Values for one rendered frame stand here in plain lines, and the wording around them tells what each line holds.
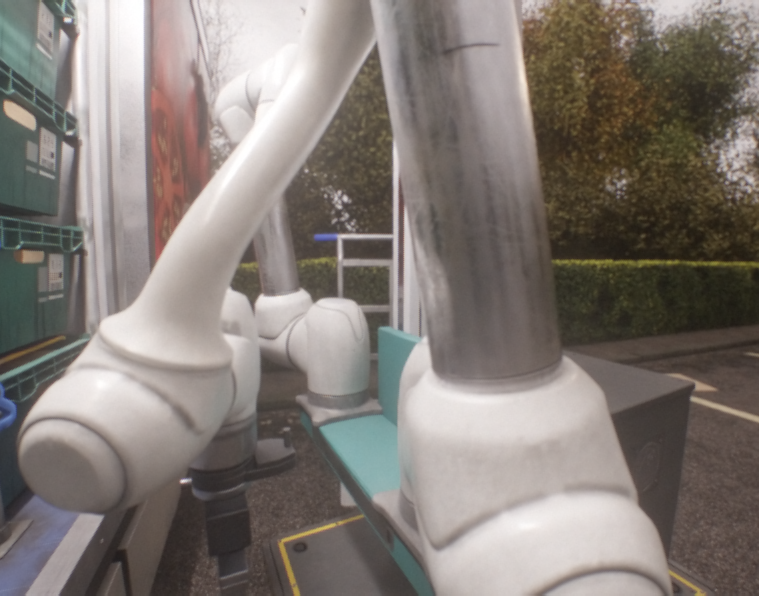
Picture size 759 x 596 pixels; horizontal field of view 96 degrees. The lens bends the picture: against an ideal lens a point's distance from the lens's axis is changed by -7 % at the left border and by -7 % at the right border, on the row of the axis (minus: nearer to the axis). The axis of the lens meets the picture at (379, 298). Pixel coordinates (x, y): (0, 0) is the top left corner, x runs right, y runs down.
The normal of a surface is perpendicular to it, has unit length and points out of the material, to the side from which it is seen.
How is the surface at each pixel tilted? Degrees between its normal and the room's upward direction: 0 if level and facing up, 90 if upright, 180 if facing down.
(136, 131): 90
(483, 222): 92
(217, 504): 0
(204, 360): 58
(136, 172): 90
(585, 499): 7
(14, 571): 0
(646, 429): 90
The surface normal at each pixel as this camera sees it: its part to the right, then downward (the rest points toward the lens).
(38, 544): 0.00, -1.00
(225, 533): 0.44, 0.09
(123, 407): 0.61, -0.55
